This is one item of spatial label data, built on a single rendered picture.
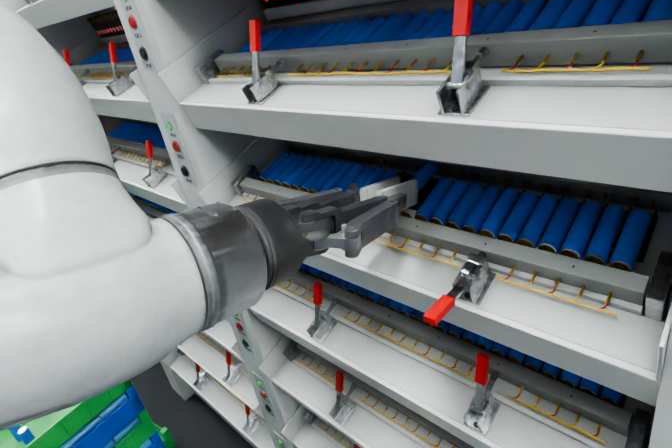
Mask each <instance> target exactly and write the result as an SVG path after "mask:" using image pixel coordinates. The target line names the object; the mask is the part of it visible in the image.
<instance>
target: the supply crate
mask: <svg viewBox="0 0 672 448"><path fill-rule="evenodd" d="M132 385H133V383H132V381H131V380H130V379H129V380H128V381H126V382H124V383H122V384H120V385H118V386H116V387H114V388H112V389H110V390H108V391H106V392H104V393H102V394H99V395H97V396H95V397H92V398H90V399H88V400H85V401H83V402H81V403H79V404H76V405H74V406H71V407H69V408H66V409H63V410H60V411H57V412H54V413H51V414H49V415H46V416H43V417H41V418H38V419H35V420H32V421H29V422H26V423H24V424H21V425H20V426H21V428H22V427H24V426H27V427H28V428H29V430H30V431H31V433H32V434H33V435H34V437H35V439H33V440H32V441H31V442H30V443H28V444H27V445H25V443H24V442H23V441H20V442H18V441H17V440H16V439H15V438H14V436H13V435H12V433H11V432H10V431H9V429H5V430H2V431H0V448H59V447H60V446H62V445H63V444H64V443H65V442H66V441H67V440H69V439H70V438H71V437H72V436H73V435H75V434H76V433H77V432H78V431H79V430H80V429H82V428H83V427H84V426H85V425H86V424H88V423H89V422H90V421H91V420H92V419H93V418H95V417H96V416H97V415H98V414H99V413H101V412H102V411H103V410H104V409H105V408H106V407H108V406H109V405H110V404H111V403H112V402H114V401H115V400H116V399H117V398H118V397H119V396H121V395H122V394H123V393H124V392H125V391H127V390H128V389H129V388H130V387H131V386H132Z"/></svg>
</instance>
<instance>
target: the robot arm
mask: <svg viewBox="0 0 672 448"><path fill-rule="evenodd" d="M417 203H418V180H417V179H412V180H409V181H406V182H403V183H401V177H400V176H394V177H391V178H388V179H386V180H383V181H380V182H377V183H374V184H371V185H368V186H365V187H362V188H361V189H360V191H358V184H357V183H348V190H347V191H344V192H342V189H341V188H334V189H330V190H325V191H321V192H317V193H312V194H308V195H304V196H299V197H295V198H291V199H286V200H282V201H274V200H271V199H258V200H255V201H251V202H248V203H244V204H241V205H237V206H231V205H228V204H224V203H220V202H219V201H217V202H216V203H213V204H209V205H205V206H202V207H197V208H194V209H190V210H186V211H183V212H179V213H170V214H166V215H163V216H161V217H160V218H156V219H151V220H149V219H148V217H147V216H146V214H145V213H144V212H143V211H142V209H141V208H140V207H139V206H138V205H137V204H136V203H135V201H134V200H133V199H132V198H131V196H130V195H129V193H128V192H127V190H126V189H125V187H124V186H123V184H122V182H121V180H120V178H119V176H118V173H117V171H116V168H115V166H114V163H113V159H112V156H111V151H110V146H109V142H108V140H107V137H106V135H105V132H104V130H103V127H102V125H101V122H100V120H99V118H98V116H97V114H96V112H95V110H94V108H93V106H92V104H91V102H90V100H89V98H88V96H87V94H86V92H85V90H84V89H83V87H82V85H81V84H80V82H79V80H78V78H77V77H76V75H75V74H74V73H73V71H72V70H71V68H70V67H69V65H68V64H67V63H66V62H65V61H64V59H63V58H62V57H61V56H60V55H59V54H58V53H57V52H56V50H55V49H54V48H53V47H52V46H51V45H50V44H49V43H48V42H47V41H46V40H45V39H44V38H43V36H42V35H41V34H40V33H39V32H38V31H37V30H36V29H35V28H34V27H33V26H32V25H31V24H30V23H29V22H28V21H27V20H25V19H24V18H23V17H22V16H20V15H19V14H17V13H16V12H14V11H12V10H10V9H8V8H6V7H4V6H2V5H0V431H2V430H5V429H8V428H11V427H14V426H18V425H21V424H24V423H26V422H29V421H32V420H35V419H38V418H41V417H43V416H46V415H49V414H51V413H54V412H57V411H60V410H63V409H66V408H69V407H71V406H74V405H76V404H79V403H81V402H83V401H85V400H88V399H90V398H92V397H95V396H97V395H99V394H102V393H104V392H106V391H108V390H110V389H112V388H114V387H116V386H118V385H120V384H122V383H124V382H126V381H128V380H129V379H131V378H133V377H135V376H137V375H139V374H140V373H142V372H144V371H146V370H147V369H149V368H151V367H152V366H154V365H155V364H157V363H159V362H160V361H162V360H163V359H164V358H166V357H167V356H168V355H169V354H170V353H171V352H172V351H173V350H174V349H175V348H176V347H177V346H178V345H180V344H181V343H182V342H184V341H185V340H186V339H188V338H190V337H192V336H193V335H195V334H197V333H199V332H201V331H206V330H208V329H210V328H211V327H213V326H214V325H215V324H217V323H219V322H221V321H223V320H225V319H227V318H229V317H231V316H233V315H235V314H237V313H240V312H242V311H244V310H246V309H248V308H250V307H252V306H254V305H255V304H257V303H258V301H259V300H261V298H262V296H263V294H264V292H265V290H268V289H270V288H272V287H274V286H276V285H278V284H280V283H283V282H285V281H287V280H289V279H291V278H292V277H293V276H294V275H295V274H296V273H297V272H298V270H299V268H300V266H301V265H302V263H303V261H304V260H305V259H306V258H307V257H310V256H314V255H320V254H323V253H325V252H327V251H328V249H329V248H339V249H342V250H343V251H345V257H347V258H356V257H358V256H359V254H360V252H361V250H362V248H363V247H365V246H366V245H368V244H369V243H371V242H372V241H374V240H375V239H377V238H378V237H380V236H381V235H383V234H384V233H386V232H387V231H389V230H390V229H392V228H393V227H395V226H396V225H397V224H398V212H399V211H401V210H404V209H406V208H409V207H411V206H414V205H416V204H417Z"/></svg>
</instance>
